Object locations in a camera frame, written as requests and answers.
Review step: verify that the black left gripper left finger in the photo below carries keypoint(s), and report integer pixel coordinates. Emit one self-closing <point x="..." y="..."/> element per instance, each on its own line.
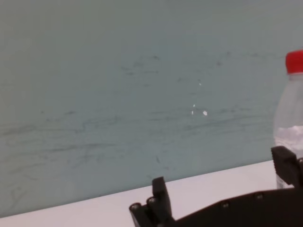
<point x="158" y="203"/>

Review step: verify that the clear water bottle red cap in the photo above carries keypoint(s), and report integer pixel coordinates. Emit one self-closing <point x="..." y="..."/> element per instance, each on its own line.
<point x="290" y="113"/>

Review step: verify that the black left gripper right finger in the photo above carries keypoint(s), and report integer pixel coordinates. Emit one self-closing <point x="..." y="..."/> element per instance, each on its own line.
<point x="287" y="165"/>

